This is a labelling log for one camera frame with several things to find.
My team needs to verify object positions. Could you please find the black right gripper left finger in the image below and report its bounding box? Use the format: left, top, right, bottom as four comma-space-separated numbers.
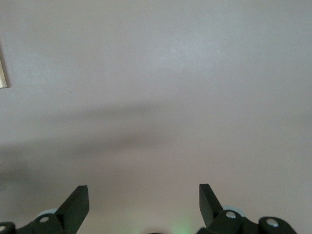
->
0, 185, 90, 234

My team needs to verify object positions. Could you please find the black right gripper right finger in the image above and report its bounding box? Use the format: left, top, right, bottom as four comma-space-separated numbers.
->
196, 183, 299, 234

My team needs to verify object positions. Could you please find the brown table mat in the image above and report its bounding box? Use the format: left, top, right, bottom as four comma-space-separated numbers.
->
0, 0, 312, 234

